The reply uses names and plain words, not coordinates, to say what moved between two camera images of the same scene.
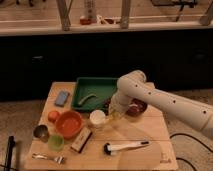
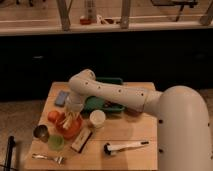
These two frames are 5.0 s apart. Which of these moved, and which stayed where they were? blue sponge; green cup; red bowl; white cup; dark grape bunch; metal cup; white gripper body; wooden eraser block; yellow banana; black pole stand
Moved: white gripper body; yellow banana
Stayed: blue sponge; dark grape bunch; green cup; metal cup; red bowl; white cup; black pole stand; wooden eraser block
